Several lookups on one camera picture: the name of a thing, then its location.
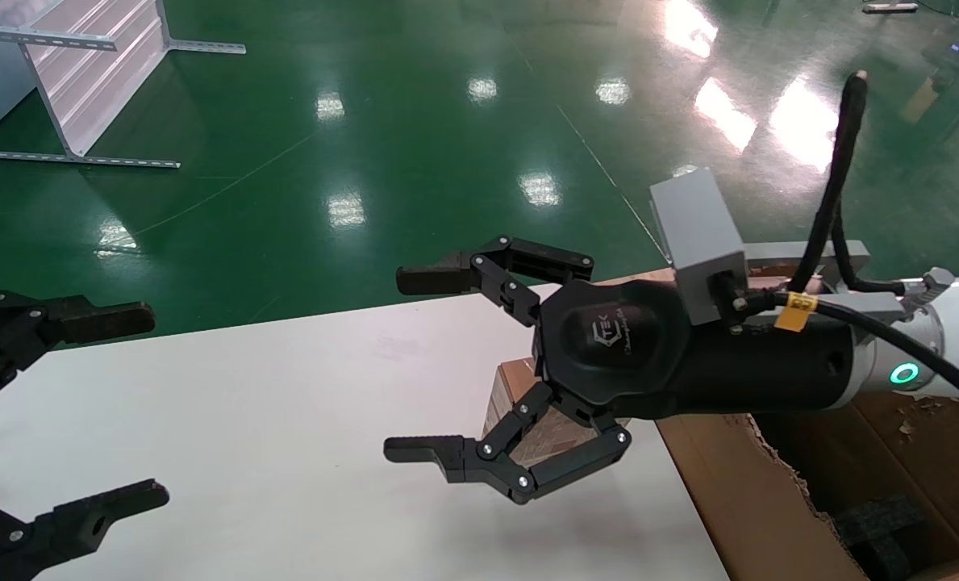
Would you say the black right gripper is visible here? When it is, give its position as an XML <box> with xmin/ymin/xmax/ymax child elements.
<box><xmin>383</xmin><ymin>236</ymin><xmax>857</xmax><ymax>505</ymax></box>

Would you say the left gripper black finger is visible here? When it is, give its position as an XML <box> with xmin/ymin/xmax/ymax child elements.
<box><xmin>0</xmin><ymin>290</ymin><xmax>156</xmax><ymax>406</ymax></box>
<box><xmin>0</xmin><ymin>479</ymin><xmax>170</xmax><ymax>581</ymax></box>

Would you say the small taped cardboard box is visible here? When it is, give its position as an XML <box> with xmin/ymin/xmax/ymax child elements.
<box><xmin>483</xmin><ymin>357</ymin><xmax>619</xmax><ymax>470</ymax></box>

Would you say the big open cardboard box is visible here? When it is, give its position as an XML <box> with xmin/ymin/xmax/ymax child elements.
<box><xmin>658</xmin><ymin>269</ymin><xmax>959</xmax><ymax>581</ymax></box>

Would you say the grey metal partition stand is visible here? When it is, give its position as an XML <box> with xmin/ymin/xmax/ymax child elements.
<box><xmin>0</xmin><ymin>0</ymin><xmax>247</xmax><ymax>170</ymax></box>

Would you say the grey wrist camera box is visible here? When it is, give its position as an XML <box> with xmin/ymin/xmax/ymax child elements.
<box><xmin>649</xmin><ymin>167</ymin><xmax>750</xmax><ymax>328</ymax></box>

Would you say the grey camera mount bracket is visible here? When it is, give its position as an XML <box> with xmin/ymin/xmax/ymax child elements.
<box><xmin>745</xmin><ymin>240</ymin><xmax>871</xmax><ymax>293</ymax></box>

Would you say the thin black looped cable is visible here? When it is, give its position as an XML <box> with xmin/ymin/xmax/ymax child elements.
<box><xmin>830</xmin><ymin>202</ymin><xmax>907</xmax><ymax>295</ymax></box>

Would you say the black cable with yellow tag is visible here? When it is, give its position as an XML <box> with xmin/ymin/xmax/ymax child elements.
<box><xmin>733</xmin><ymin>292</ymin><xmax>959</xmax><ymax>414</ymax></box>

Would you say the thick black sleeved cable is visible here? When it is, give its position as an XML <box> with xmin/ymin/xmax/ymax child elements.
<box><xmin>786</xmin><ymin>69</ymin><xmax>870</xmax><ymax>293</ymax></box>

